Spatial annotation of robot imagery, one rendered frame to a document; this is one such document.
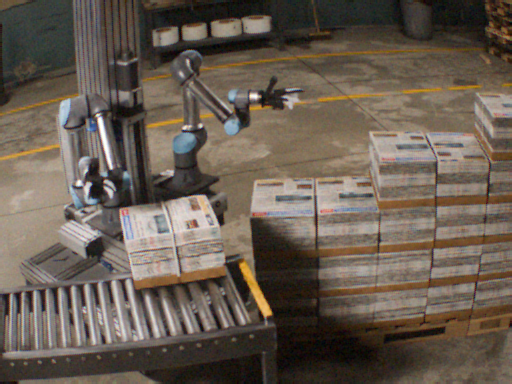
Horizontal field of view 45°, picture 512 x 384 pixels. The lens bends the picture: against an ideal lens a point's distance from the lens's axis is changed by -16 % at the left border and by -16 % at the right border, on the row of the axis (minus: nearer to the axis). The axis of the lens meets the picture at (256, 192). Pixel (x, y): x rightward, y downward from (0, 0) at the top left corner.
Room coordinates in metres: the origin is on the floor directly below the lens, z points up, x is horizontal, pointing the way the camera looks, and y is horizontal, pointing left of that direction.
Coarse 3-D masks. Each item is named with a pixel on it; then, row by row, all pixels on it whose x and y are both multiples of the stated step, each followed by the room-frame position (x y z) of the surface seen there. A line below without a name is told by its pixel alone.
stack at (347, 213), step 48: (288, 192) 3.03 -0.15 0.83; (336, 192) 2.99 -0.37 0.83; (288, 240) 2.81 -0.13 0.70; (336, 240) 2.79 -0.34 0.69; (384, 240) 2.78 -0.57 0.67; (432, 240) 2.76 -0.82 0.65; (288, 288) 2.81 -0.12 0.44; (336, 288) 2.79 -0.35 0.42; (432, 288) 2.75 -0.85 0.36; (288, 336) 2.83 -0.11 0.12; (336, 336) 2.79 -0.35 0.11; (384, 336) 2.77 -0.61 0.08; (432, 336) 2.76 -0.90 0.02
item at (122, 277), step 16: (240, 256) 2.54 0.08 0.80; (128, 272) 2.45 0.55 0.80; (240, 272) 2.51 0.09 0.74; (16, 288) 2.31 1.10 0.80; (32, 288) 2.32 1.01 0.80; (48, 288) 2.32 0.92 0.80; (80, 288) 2.35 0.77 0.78; (96, 288) 2.37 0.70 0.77; (32, 304) 2.29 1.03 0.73; (96, 304) 2.37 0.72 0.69
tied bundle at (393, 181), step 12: (372, 144) 3.04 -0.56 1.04; (372, 156) 3.03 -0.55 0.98; (372, 168) 3.04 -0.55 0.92; (384, 168) 2.77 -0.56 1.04; (396, 168) 2.77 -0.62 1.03; (408, 168) 2.77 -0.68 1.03; (420, 168) 2.76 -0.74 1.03; (432, 168) 2.76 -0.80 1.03; (372, 180) 3.01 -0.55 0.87; (384, 180) 2.77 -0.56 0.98; (396, 180) 2.77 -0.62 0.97; (408, 180) 2.77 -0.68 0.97; (420, 180) 2.77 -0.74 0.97; (432, 180) 2.76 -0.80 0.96; (384, 192) 2.77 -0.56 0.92; (396, 192) 2.77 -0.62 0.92; (408, 192) 2.77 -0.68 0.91; (420, 192) 2.76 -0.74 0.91; (432, 192) 2.76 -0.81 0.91
